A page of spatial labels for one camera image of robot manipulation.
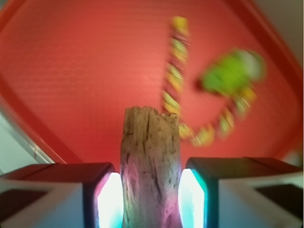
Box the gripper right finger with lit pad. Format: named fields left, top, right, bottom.
left=178, top=157, right=304, bottom=228

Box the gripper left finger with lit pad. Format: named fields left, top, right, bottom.
left=0, top=162, right=124, bottom=228

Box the brown wood chip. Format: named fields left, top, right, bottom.
left=120, top=106, right=181, bottom=228

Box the red plastic tray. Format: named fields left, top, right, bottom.
left=0, top=0, right=303, bottom=166

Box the green plush rope toy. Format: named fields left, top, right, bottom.
left=162, top=16, right=266, bottom=147

